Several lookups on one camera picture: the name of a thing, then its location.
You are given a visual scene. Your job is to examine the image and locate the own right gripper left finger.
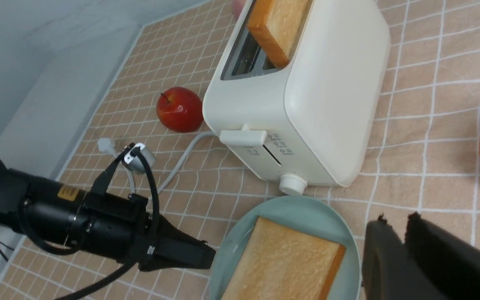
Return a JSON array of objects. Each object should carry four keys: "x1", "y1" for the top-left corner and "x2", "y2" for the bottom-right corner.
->
[{"x1": 362, "y1": 216, "x2": 436, "y2": 300}]

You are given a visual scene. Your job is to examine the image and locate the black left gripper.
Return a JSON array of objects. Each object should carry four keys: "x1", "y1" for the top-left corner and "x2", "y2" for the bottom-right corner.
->
[{"x1": 82, "y1": 192, "x2": 216, "y2": 272}]

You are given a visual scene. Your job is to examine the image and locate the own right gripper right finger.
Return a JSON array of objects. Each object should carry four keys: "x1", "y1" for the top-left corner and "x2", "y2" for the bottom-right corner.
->
[{"x1": 405, "y1": 212, "x2": 480, "y2": 300}]

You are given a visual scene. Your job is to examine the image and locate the toasted bread slice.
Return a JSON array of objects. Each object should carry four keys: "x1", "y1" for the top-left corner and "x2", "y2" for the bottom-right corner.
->
[
  {"x1": 221, "y1": 217, "x2": 346, "y2": 300},
  {"x1": 246, "y1": 0, "x2": 312, "y2": 68}
]

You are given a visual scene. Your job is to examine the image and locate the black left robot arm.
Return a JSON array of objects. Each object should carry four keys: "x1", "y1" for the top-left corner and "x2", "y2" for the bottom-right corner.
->
[{"x1": 0, "y1": 144, "x2": 217, "y2": 300}]

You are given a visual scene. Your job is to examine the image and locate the light green plate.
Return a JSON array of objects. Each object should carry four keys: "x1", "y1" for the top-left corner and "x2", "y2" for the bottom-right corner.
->
[{"x1": 208, "y1": 196, "x2": 362, "y2": 300}]

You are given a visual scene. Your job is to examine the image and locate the white power plug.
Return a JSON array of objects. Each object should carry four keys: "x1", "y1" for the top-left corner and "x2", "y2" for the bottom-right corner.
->
[{"x1": 97, "y1": 138, "x2": 118, "y2": 157}]

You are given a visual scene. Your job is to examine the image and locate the red apple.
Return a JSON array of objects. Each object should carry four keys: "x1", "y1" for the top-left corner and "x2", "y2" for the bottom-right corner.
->
[{"x1": 156, "y1": 87, "x2": 203, "y2": 133}]

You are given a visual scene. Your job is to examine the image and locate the white two-slot toaster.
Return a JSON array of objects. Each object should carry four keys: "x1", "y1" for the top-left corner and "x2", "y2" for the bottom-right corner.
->
[{"x1": 202, "y1": 0, "x2": 392, "y2": 195}]

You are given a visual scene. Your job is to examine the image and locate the checkered beige tablecloth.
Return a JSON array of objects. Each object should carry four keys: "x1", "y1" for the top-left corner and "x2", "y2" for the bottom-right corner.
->
[{"x1": 0, "y1": 0, "x2": 480, "y2": 300}]

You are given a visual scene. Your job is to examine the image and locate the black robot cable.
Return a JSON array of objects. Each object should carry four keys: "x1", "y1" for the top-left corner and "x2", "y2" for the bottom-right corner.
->
[{"x1": 55, "y1": 148, "x2": 161, "y2": 300}]

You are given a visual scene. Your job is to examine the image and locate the white power cable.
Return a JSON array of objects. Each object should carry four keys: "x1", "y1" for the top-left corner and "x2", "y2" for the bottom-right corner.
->
[{"x1": 125, "y1": 131, "x2": 218, "y2": 196}]

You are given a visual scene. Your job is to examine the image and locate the silver camera on left wrist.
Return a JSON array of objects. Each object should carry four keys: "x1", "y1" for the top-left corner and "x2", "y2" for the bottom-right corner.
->
[{"x1": 122, "y1": 142, "x2": 156, "y2": 174}]

